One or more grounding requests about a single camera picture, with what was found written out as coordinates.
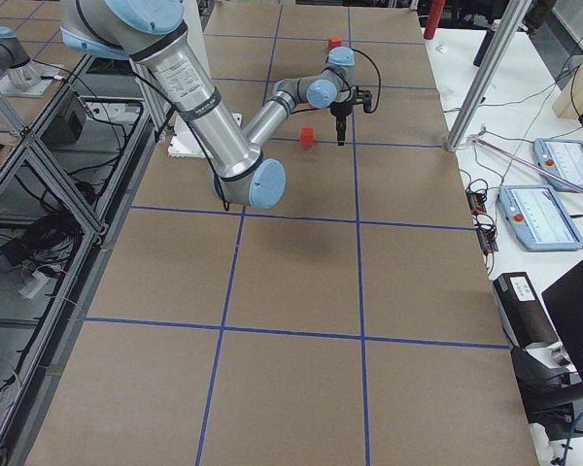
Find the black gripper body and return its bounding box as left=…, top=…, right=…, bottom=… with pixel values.
left=329, top=86, right=372, bottom=127

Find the red cube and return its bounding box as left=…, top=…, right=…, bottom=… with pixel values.
left=327, top=36, right=342, bottom=50
left=299, top=126, right=315, bottom=148

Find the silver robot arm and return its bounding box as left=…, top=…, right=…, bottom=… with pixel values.
left=61, top=0, right=378, bottom=209
left=0, top=26, right=41, bottom=91

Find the red cylinder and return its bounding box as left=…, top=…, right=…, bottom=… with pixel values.
left=424, top=0, right=446, bottom=40

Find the metal rod with green tip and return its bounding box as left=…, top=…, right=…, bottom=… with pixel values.
left=470, top=135, right=583, bottom=204

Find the near teach pendant tablet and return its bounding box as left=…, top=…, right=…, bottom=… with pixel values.
left=498, top=184, right=583, bottom=251

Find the teach pendant tablet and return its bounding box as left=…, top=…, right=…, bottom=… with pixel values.
left=533, top=139, right=583, bottom=192
left=498, top=184, right=583, bottom=251

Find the far teach pendant tablet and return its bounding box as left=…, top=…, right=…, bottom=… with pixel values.
left=533, top=139, right=583, bottom=192

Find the black box with label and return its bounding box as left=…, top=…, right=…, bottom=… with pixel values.
left=493, top=272, right=559, bottom=350

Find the black computer monitor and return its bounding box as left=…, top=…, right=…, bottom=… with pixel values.
left=542, top=259, right=583, bottom=374

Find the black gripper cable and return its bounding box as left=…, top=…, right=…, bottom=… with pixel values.
left=291, top=47, right=383, bottom=117

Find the white pedestal column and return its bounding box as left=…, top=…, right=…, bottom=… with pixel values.
left=157, top=1, right=251, bottom=177

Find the aluminium frame post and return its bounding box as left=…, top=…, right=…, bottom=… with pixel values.
left=445, top=0, right=532, bottom=152

